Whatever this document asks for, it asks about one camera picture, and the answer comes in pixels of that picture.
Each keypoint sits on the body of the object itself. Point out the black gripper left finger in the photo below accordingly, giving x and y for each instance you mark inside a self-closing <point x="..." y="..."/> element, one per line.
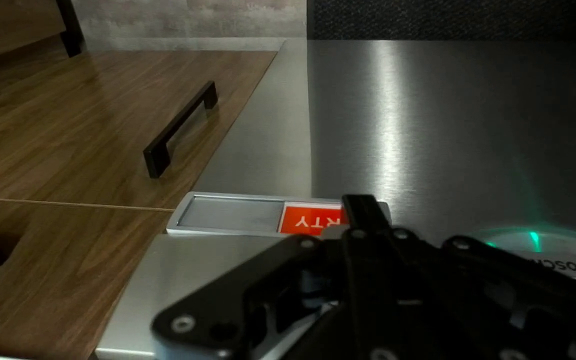
<point x="303" y="296"/>

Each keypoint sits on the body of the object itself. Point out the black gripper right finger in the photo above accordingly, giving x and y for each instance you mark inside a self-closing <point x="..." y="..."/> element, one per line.
<point x="507" y="306"/>

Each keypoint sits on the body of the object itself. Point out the stainless steel dishwasher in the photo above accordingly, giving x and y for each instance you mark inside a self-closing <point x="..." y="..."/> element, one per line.
<point x="453" y="137"/>

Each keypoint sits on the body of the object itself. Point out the red dirty clean magnet sign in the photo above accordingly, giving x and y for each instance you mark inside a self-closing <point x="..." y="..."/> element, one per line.
<point x="217" y="213"/>

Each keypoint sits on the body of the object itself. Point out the wood drawer front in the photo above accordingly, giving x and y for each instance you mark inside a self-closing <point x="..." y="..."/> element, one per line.
<point x="65" y="273"/>

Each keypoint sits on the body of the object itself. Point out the dark wood cabinet door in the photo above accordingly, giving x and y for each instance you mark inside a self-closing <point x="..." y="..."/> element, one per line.
<point x="117" y="129"/>

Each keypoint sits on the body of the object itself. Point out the black vertical cabinet handle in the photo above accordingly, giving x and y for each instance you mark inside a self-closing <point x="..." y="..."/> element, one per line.
<point x="70" y="36"/>

